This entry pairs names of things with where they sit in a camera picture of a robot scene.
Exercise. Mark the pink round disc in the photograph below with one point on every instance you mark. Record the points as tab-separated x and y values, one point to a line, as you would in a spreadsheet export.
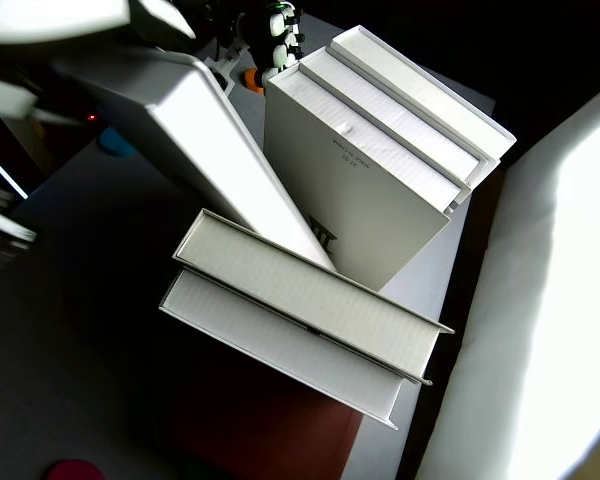
75	472

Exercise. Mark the red hardcover book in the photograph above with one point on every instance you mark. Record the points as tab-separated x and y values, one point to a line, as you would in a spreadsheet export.
305	440

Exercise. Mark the orange round disc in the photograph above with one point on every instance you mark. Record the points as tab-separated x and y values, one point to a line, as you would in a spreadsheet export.
252	80

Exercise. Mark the grey book with pillar emblem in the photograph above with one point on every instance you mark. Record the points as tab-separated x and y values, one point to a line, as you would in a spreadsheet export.
360	210

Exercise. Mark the Fashion India book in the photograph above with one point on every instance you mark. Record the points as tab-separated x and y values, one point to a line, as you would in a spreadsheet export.
205	150

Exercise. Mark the white backdrop sheet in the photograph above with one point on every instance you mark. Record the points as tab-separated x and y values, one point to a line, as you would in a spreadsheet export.
555	300

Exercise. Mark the grey book, dark spine lettering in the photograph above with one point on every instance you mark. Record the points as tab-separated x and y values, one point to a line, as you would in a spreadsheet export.
395	111

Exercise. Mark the white book, red spine lettering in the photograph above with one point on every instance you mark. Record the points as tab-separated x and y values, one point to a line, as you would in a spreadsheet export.
420	89

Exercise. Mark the grey table cloth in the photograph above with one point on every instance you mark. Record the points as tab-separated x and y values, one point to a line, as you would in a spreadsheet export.
425	270

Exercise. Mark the blue round disc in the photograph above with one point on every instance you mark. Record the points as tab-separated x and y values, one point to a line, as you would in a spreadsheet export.
112	142

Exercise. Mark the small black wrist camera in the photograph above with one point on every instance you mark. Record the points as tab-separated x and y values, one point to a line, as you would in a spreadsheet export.
222	81

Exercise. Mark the black-spined book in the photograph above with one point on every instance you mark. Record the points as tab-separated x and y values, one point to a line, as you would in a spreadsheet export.
280	345

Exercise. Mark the grey book, Chinese spine title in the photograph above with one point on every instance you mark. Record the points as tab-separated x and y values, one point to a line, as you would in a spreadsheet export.
305	300

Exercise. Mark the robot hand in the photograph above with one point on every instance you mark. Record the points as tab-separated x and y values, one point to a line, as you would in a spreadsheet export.
55	20
280	55

